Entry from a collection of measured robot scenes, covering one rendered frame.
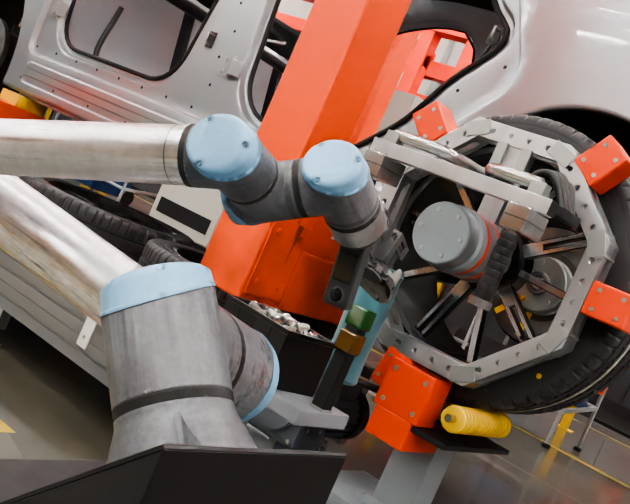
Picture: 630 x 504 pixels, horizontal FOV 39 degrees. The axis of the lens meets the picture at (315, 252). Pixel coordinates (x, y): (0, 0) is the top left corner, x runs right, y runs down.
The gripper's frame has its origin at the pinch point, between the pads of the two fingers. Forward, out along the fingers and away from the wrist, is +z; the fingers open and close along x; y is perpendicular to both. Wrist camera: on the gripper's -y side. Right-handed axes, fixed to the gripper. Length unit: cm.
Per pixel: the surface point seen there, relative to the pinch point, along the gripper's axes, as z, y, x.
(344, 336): 9.7, -5.7, 6.9
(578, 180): 16, 48, -12
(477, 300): 8.3, 11.5, -11.6
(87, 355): 65, -28, 100
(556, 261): 70, 58, 2
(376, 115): 267, 212, 221
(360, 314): 7.4, -1.2, 5.6
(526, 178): 1.7, 35.1, -9.0
